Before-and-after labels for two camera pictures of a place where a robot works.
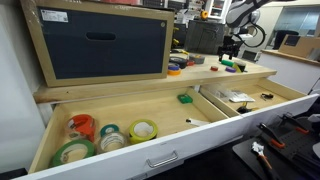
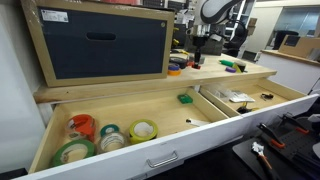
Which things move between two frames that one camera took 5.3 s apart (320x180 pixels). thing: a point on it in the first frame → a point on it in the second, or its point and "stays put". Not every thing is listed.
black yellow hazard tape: x=239 y=68 stays put
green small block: x=184 y=98 stays put
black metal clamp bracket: x=266 y=96 stays put
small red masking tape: x=214 y=68 → x=196 y=66
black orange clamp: x=275 y=139 stays put
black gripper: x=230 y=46 → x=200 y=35
